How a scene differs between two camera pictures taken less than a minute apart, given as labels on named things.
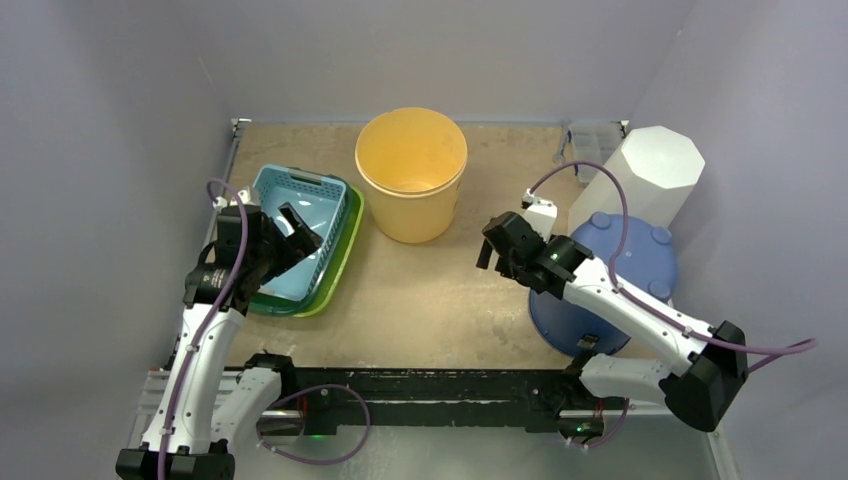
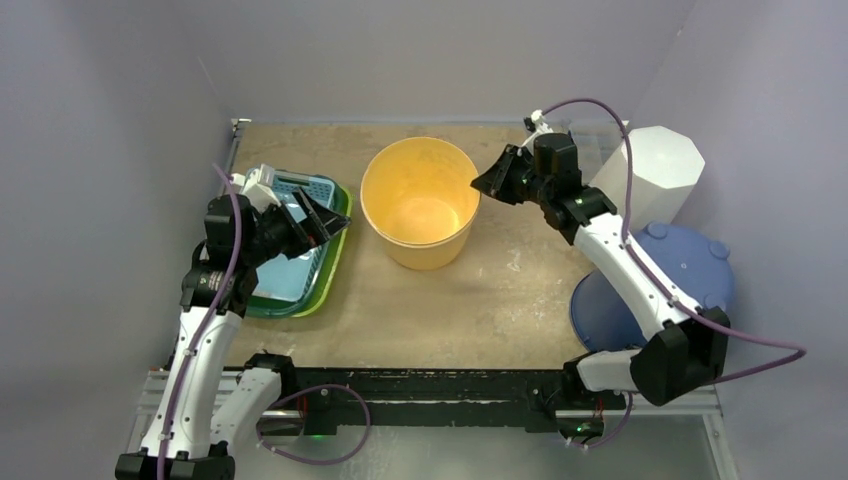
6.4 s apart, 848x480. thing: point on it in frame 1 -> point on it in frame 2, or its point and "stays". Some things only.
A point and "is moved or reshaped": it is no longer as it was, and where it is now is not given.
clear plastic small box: (593, 142) stays
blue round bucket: (646, 266) is moved or reshaped
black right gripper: (505, 242) -> (515, 178)
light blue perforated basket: (319, 201) stays
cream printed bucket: (412, 161) is moved or reshaped
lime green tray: (331, 294) is moved or reshaped
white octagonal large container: (657, 167) stays
